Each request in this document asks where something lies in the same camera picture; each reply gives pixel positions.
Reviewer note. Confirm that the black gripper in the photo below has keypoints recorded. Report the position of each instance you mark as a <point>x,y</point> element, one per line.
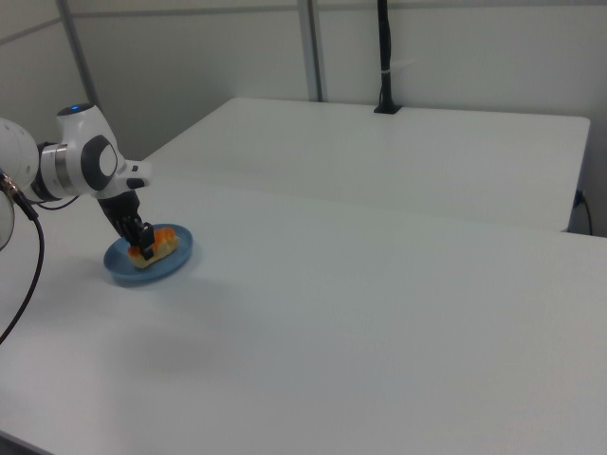
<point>118,208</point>

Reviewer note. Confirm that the orange glazed bread loaf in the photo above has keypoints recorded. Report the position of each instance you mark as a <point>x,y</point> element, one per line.
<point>166,242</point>

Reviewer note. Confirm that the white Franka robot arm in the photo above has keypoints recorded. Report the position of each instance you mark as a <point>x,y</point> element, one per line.
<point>71,156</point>

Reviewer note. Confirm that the blue round plate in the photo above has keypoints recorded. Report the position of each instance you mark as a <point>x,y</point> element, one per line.
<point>121,272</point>

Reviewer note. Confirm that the white adjoining table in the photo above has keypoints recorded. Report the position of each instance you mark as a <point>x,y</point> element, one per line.
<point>379,161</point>

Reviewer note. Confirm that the slanted metal partition post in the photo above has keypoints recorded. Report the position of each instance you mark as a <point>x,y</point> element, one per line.
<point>78,52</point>

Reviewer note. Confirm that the vertical metal partition post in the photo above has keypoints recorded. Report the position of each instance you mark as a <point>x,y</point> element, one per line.
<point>313,47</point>

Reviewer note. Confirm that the black camera pole with base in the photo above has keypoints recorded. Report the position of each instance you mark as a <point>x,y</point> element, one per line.
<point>385,47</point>

